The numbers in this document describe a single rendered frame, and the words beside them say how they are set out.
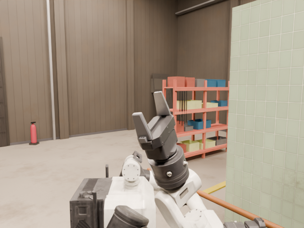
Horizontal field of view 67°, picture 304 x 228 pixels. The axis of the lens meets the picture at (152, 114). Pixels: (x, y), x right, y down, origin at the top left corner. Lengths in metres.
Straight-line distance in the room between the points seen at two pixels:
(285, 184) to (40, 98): 7.39
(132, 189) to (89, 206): 0.16
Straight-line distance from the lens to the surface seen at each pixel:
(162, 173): 0.54
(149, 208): 0.85
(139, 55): 10.14
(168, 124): 0.52
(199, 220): 0.64
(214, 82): 6.08
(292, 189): 2.49
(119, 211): 0.72
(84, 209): 0.89
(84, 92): 8.84
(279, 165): 2.47
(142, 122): 0.45
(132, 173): 0.86
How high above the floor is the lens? 1.78
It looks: 7 degrees down
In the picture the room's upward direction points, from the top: straight up
